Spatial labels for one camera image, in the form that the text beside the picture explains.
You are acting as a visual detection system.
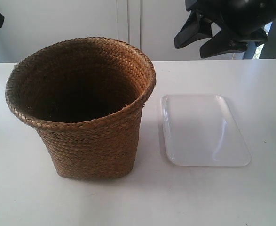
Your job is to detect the brown woven straw basket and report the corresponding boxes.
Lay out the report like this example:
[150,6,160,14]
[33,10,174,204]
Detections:
[5,37,156,179]

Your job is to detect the white rectangular plastic tray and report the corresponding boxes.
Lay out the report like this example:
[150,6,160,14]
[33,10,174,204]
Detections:
[161,94,251,167]

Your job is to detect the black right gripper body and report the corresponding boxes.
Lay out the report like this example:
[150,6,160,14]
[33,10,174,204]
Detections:
[186,0,276,41]

